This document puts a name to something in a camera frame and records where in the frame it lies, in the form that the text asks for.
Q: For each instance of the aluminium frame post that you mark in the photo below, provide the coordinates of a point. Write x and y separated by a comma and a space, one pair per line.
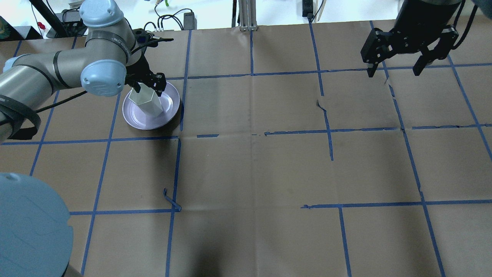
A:
247, 15

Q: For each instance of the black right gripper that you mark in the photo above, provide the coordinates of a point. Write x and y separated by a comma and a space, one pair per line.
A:
417, 24

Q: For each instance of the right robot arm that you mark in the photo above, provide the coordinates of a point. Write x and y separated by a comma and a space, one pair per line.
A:
424, 26

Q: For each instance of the lavender round plate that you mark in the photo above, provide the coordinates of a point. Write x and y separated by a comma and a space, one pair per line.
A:
170, 101

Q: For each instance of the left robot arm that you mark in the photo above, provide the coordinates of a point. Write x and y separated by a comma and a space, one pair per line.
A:
36, 239

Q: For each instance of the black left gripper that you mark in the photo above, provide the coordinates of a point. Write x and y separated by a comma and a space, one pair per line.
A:
140, 72

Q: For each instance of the black power adapter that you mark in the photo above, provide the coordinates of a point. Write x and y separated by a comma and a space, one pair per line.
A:
189, 21

